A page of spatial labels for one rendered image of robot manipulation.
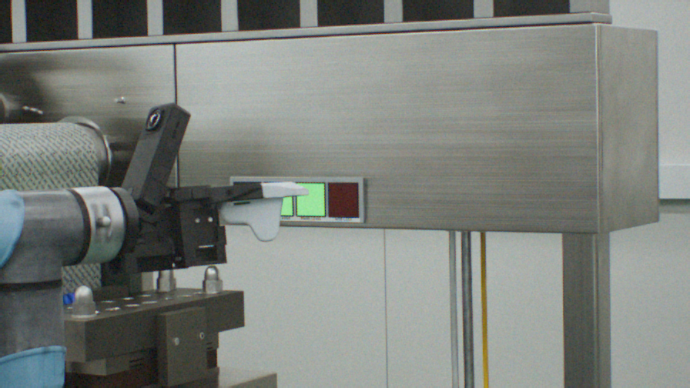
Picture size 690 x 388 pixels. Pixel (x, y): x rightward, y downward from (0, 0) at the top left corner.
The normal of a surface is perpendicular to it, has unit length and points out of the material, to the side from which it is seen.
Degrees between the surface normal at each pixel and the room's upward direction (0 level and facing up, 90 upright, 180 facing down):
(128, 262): 82
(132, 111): 90
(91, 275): 90
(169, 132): 84
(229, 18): 90
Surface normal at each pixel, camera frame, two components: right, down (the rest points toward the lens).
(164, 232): 0.65, -0.11
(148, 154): -0.71, -0.43
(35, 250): 0.51, 0.04
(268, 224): 0.15, -0.07
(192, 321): 0.86, 0.01
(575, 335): -0.52, 0.06
